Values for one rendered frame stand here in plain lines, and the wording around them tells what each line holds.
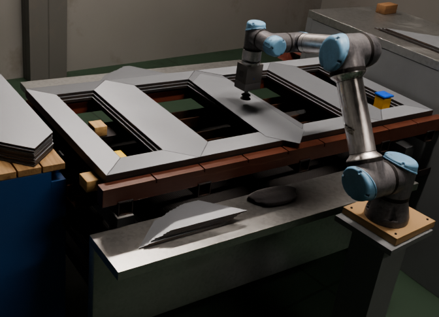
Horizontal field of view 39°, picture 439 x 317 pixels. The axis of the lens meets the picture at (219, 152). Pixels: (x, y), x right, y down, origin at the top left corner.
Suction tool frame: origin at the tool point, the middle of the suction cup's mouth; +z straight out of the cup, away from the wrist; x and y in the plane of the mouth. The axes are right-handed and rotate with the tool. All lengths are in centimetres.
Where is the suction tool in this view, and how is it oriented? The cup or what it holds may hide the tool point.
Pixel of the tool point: (245, 98)
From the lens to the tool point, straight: 249.5
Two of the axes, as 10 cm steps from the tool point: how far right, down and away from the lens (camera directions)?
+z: -1.2, 8.9, 4.4
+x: 6.2, 4.1, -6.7
